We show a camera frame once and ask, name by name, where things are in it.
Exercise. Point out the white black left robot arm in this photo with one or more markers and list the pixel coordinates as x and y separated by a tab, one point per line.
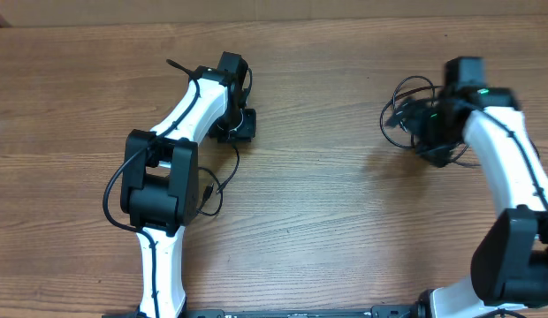
160	175

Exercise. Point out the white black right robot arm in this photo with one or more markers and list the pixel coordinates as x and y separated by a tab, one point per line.
509	269

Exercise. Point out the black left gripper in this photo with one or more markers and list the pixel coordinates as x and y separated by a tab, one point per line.
245	134

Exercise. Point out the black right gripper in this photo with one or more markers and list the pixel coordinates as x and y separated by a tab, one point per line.
437	154

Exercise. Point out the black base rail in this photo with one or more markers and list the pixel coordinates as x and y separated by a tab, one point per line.
377	311

